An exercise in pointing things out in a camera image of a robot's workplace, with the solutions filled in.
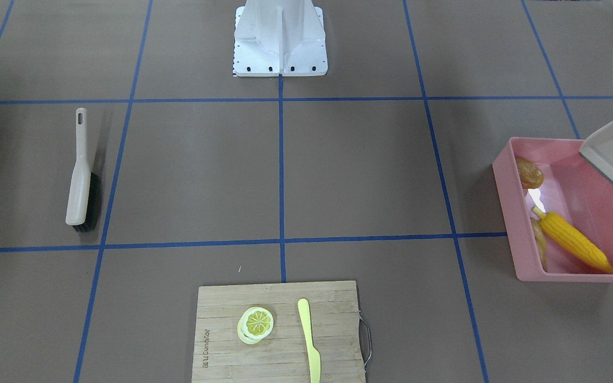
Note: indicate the yellow lemon slices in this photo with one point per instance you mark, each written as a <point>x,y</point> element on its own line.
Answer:
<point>255,325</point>

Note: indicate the white brush with black bristles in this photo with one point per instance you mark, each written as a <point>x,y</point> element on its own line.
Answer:
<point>85,194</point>

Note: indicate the pink plastic bin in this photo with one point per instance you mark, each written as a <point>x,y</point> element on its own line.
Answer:
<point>572,188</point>

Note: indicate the yellow plastic knife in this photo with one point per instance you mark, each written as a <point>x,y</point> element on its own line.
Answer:
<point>313,355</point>

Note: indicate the yellow toy corn cob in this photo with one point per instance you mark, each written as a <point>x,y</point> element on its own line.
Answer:
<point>572,240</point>

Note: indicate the brown toy potato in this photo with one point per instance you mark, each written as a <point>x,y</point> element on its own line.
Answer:
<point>530,175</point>

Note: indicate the tan toy ginger root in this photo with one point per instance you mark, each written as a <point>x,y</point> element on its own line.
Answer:
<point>540,241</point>

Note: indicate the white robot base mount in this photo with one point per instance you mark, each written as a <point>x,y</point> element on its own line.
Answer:
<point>279,38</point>

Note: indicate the bamboo cutting board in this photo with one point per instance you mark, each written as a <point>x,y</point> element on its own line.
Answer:
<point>221,356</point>

